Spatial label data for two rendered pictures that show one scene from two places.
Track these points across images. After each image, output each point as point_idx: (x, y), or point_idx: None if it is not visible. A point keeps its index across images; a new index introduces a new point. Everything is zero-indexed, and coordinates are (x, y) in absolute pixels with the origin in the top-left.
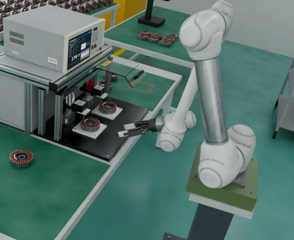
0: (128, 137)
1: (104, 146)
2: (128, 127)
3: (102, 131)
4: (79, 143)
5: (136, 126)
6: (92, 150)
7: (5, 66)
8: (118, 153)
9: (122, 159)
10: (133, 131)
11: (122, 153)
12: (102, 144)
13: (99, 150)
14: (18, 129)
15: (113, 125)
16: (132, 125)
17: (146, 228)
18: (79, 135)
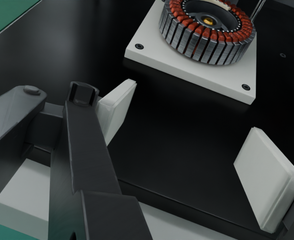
0: (230, 237)
1: (57, 86)
2: (247, 169)
3: (200, 84)
4: (72, 7)
5: (280, 231)
6: (14, 38)
7: None
8: (24, 171)
9: (22, 229)
10: (63, 139)
11: (31, 199)
12: (84, 76)
13: (20, 63)
14: None
15: (286, 137)
16: (272, 170)
17: None
18: (129, 14)
